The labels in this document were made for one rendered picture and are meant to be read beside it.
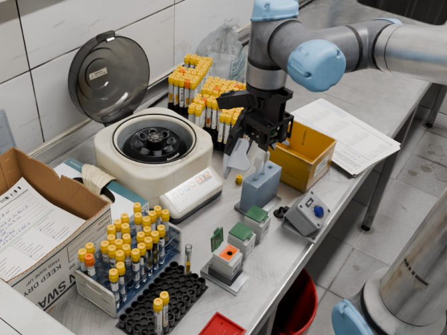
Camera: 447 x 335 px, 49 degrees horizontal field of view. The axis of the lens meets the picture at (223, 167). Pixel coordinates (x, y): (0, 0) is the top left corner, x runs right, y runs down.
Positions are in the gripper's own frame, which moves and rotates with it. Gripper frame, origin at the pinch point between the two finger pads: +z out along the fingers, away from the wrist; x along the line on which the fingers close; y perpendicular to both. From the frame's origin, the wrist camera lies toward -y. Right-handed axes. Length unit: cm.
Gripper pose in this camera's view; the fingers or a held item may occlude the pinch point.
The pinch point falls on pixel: (247, 162)
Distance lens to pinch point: 103.3
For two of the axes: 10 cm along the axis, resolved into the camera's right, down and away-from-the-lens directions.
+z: -0.6, 7.7, 6.3
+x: 7.1, -4.1, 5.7
